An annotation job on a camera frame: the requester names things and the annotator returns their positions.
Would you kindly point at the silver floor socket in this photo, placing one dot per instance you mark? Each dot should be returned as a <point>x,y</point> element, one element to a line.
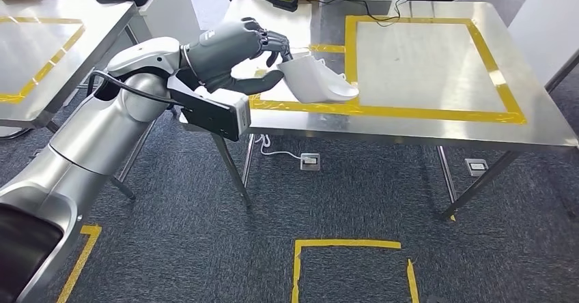
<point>476,167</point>
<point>310,161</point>

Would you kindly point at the black power adapter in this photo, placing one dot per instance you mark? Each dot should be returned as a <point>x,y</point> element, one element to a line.
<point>282,1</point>

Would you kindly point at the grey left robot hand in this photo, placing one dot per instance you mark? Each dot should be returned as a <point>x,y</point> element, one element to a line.
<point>221,52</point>

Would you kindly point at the white plastic shell part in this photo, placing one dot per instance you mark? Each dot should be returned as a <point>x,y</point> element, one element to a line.
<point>316,84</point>

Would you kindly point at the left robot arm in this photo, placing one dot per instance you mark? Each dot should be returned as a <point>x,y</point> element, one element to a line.
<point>90,142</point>

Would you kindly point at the yellow floor tape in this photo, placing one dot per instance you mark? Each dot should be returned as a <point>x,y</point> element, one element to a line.
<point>79,264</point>
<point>343,244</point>

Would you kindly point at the large yellow tape square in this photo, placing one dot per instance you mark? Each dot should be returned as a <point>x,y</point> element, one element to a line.
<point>452,113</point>

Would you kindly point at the stainless steel workbench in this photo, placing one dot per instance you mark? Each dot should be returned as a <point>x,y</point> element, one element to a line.
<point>429,66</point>

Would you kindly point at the chrome round table base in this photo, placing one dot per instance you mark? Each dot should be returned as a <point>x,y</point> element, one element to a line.
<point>13,134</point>

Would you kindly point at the stainless steel table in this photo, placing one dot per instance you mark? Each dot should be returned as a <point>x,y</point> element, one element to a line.
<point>27,47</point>

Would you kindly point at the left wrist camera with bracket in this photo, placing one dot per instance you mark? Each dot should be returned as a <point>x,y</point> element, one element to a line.
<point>212,115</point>

